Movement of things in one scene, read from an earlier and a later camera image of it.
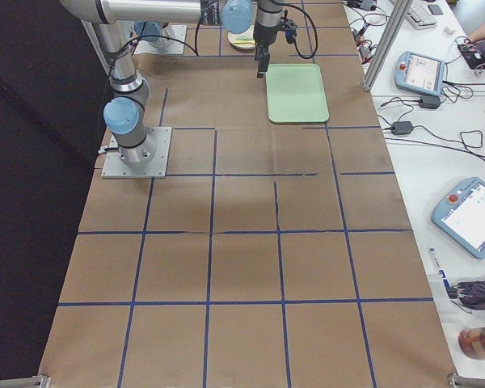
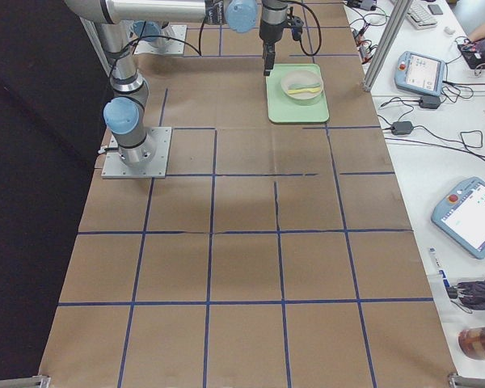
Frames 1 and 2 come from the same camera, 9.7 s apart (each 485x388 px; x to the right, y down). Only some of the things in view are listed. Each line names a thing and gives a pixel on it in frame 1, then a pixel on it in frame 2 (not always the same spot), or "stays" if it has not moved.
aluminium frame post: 398,15 stays
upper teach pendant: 419,73 stays
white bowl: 245,40 → 301,87
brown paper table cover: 279,253 stays
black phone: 435,10 stays
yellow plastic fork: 244,42 → 306,90
